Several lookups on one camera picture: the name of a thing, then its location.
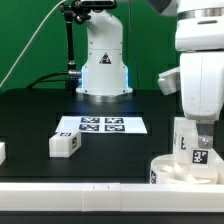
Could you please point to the paper sheet with markers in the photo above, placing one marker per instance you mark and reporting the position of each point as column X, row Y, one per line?
column 91, row 124

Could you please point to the white front border rail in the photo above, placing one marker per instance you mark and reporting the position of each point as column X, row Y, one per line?
column 94, row 197

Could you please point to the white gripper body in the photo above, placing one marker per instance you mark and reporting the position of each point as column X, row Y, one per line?
column 200, row 78

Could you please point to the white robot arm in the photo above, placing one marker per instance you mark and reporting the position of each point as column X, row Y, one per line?
column 199, row 38

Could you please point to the white left border rail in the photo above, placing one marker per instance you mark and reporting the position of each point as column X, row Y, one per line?
column 2, row 152

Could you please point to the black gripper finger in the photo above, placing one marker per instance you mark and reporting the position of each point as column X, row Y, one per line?
column 205, row 131

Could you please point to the black camera on stand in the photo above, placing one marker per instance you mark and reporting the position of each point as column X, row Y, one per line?
column 99, row 4

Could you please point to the white border rail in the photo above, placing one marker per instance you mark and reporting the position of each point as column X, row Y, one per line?
column 94, row 197
column 2, row 152

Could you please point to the white round stool seat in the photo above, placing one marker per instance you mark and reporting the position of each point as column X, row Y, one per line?
column 164, row 170

